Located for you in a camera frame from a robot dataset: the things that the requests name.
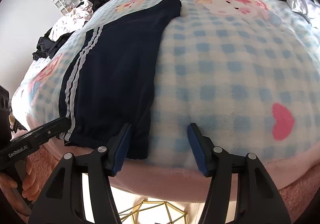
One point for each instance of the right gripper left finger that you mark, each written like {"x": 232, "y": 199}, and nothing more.
{"x": 78, "y": 190}

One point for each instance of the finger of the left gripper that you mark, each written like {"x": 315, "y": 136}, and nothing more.
{"x": 26, "y": 144}

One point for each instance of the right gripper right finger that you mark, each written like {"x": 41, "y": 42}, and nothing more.
{"x": 258, "y": 200}

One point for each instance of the navy blue striped shorts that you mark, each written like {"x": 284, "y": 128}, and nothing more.
{"x": 110, "y": 81}

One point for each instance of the person's left hand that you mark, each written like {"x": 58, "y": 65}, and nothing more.
{"x": 30, "y": 185}

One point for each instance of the black garment in pile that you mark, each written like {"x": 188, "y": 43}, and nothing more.
{"x": 46, "y": 48}

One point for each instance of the pink patterned garment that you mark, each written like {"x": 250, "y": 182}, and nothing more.
{"x": 72, "y": 21}

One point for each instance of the blue checkered cartoon blanket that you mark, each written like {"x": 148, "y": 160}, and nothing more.
{"x": 245, "y": 71}

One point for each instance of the white shelf rack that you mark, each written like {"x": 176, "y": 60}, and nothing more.
{"x": 64, "y": 6}

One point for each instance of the silver plastic bag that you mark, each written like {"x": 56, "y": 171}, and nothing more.
{"x": 306, "y": 8}

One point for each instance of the gold wire basket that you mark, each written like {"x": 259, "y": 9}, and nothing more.
{"x": 154, "y": 212}

